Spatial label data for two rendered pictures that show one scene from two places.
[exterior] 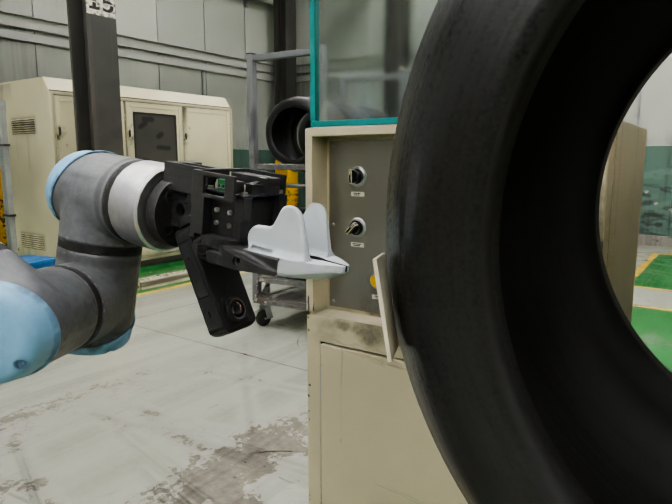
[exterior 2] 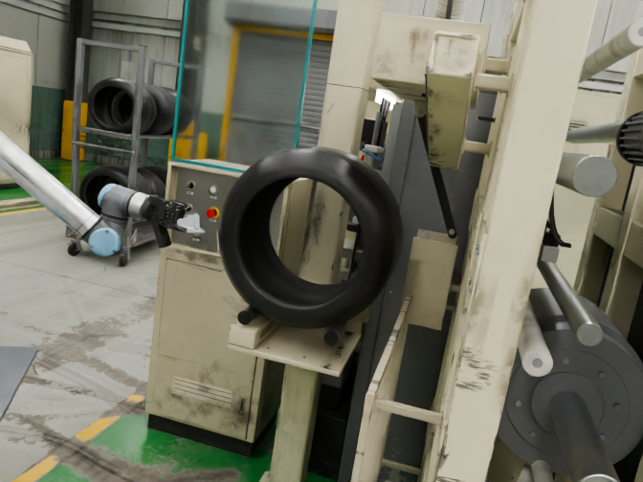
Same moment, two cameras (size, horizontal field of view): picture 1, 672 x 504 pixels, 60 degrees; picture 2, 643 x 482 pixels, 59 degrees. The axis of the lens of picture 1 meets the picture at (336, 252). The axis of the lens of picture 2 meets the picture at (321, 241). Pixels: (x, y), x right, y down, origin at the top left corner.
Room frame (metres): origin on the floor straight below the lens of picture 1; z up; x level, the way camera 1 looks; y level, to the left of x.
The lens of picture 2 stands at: (-1.36, 0.30, 1.52)
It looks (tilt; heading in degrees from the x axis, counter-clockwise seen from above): 12 degrees down; 338
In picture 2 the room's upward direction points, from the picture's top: 9 degrees clockwise
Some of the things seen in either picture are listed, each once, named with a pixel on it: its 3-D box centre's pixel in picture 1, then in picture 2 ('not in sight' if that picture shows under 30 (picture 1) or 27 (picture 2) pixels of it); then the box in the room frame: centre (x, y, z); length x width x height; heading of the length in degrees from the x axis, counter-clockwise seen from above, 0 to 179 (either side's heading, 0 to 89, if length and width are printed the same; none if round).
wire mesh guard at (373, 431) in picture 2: not in sight; (376, 439); (-0.04, -0.48, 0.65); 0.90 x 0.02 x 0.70; 146
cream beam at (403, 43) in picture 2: not in sight; (434, 69); (0.06, -0.51, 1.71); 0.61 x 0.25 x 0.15; 146
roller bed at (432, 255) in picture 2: not in sight; (429, 277); (0.30, -0.78, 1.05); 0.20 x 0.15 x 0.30; 146
